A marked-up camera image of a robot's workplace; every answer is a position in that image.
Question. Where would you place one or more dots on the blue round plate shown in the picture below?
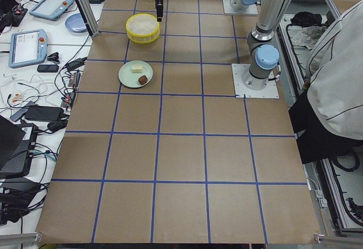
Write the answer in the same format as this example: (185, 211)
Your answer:
(75, 23)

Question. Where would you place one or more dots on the teach pendant tablet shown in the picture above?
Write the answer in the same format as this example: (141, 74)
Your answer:
(28, 48)
(50, 9)

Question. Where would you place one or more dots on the black laptop computer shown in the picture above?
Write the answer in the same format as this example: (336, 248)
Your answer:
(17, 143)

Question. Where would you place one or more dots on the yellow bamboo steamer basket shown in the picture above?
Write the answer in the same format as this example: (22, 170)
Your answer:
(142, 28)

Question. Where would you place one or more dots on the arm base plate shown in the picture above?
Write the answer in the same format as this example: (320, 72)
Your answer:
(246, 86)
(249, 11)

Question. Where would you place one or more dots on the aluminium frame post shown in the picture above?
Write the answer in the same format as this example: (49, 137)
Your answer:
(88, 17)

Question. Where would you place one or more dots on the small black remote box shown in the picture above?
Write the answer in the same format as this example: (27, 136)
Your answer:
(48, 68)

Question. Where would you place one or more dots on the lower teach pendant tablet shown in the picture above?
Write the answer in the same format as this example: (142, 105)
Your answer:
(28, 48)

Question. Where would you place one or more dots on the brown steamed bun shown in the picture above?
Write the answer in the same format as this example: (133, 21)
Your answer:
(143, 80)

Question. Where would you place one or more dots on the light green plate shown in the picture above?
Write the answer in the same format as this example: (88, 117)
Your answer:
(129, 79)

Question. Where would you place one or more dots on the upper teach pendant tablet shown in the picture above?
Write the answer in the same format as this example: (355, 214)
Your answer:
(50, 9)

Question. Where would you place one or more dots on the person in white jacket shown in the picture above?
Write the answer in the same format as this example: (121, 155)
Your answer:
(328, 115)

